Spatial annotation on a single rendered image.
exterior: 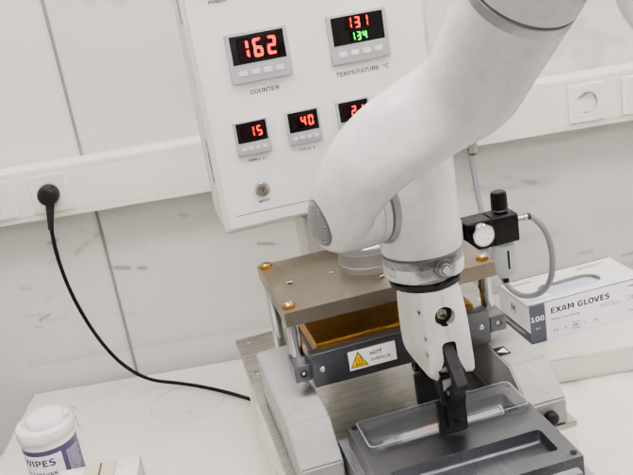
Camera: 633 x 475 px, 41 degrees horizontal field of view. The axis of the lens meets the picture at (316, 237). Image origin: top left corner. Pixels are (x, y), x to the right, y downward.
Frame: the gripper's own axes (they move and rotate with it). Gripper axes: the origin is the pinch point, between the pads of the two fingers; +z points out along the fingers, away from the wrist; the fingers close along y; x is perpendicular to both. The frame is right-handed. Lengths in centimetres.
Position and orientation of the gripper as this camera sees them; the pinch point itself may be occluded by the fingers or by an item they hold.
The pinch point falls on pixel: (440, 402)
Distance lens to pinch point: 95.4
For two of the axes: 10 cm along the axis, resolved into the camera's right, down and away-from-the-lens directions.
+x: -9.6, 2.2, -1.8
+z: 1.6, 9.3, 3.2
